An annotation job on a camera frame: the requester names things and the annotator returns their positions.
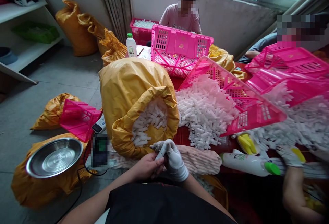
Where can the yellow plastic piece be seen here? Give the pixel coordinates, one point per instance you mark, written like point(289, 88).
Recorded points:
point(299, 154)

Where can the big mound of white tubes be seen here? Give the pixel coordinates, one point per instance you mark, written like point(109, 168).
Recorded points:
point(303, 123)

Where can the large open yellow woven sack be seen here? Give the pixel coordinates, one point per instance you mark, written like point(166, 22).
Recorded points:
point(128, 80)

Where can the stainless steel bowl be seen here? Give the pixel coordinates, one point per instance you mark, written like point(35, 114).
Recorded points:
point(54, 157)

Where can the red tablecloth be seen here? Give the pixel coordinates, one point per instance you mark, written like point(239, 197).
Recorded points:
point(181, 135)

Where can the person's left hand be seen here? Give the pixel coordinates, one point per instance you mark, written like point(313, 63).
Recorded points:
point(146, 166)

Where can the person's body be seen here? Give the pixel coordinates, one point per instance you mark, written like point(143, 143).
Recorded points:
point(164, 203)

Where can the black device with screen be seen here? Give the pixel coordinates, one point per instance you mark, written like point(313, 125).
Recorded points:
point(100, 152)

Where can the person's right hand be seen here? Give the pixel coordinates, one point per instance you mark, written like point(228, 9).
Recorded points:
point(176, 164)

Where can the small pink basket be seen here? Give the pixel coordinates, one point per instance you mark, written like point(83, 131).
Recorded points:
point(77, 118)

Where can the leaning yellow woven sack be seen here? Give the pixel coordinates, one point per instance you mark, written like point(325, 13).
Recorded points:
point(108, 44)

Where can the yellow sack behind baskets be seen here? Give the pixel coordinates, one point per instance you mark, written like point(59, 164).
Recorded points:
point(223, 56)

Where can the pink basket filled with tubes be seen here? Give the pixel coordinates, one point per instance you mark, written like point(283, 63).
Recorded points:
point(140, 31)

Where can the white shelf unit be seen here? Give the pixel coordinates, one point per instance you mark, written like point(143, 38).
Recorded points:
point(23, 41)

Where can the white dish with yellow pieces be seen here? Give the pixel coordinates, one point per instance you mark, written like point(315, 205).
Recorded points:
point(247, 143)

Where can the grey curtain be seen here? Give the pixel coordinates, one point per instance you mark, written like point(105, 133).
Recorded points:
point(114, 0)

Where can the tilted pink basket spilling tubes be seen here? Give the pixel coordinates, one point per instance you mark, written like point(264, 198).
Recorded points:
point(254, 108)

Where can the yellow sack under steel bowl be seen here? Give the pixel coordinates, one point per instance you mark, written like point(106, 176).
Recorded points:
point(38, 190)

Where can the crumpled yellow woven sack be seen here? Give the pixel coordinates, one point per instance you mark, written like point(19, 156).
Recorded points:
point(51, 110)

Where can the heap of tubes in sack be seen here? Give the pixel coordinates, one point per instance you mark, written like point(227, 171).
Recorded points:
point(150, 118)

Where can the tall full yellow sack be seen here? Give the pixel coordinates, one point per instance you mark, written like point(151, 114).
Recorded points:
point(74, 28)

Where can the lying white bottle green cap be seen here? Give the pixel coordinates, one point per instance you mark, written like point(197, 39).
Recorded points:
point(244, 163)

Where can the pile of white plastic tubes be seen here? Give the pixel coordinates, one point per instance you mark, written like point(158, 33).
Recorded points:
point(205, 108)

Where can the upright empty pink plastic basket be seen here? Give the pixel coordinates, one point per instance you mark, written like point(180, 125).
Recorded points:
point(180, 44)

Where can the white striped cloth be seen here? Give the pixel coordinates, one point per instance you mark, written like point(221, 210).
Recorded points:
point(308, 168)

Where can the white handheld device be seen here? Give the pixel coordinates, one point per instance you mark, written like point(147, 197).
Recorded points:
point(99, 125)

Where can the standing white bottle green cap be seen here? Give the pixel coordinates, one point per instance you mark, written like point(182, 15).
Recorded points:
point(130, 46)

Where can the single grey-white plastic tube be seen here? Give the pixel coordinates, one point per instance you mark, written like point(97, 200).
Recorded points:
point(160, 154)

